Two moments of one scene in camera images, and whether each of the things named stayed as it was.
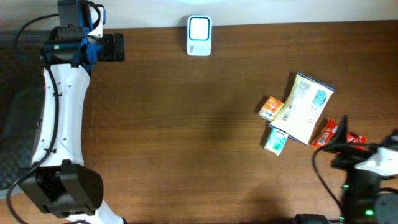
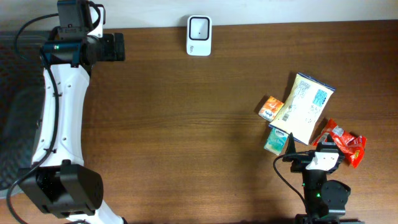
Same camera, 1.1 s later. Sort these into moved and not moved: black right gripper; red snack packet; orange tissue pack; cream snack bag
Moved: black right gripper
Not moved: orange tissue pack; cream snack bag; red snack packet
